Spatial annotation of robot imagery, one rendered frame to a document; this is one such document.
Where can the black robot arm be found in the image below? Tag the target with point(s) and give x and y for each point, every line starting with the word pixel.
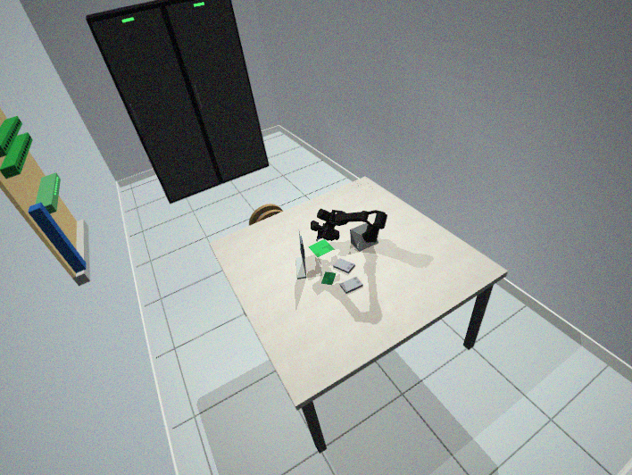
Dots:
pixel 342 218

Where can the green square marking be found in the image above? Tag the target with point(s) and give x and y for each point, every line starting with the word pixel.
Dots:
pixel 321 248

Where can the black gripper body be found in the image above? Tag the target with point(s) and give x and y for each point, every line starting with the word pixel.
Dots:
pixel 315 226

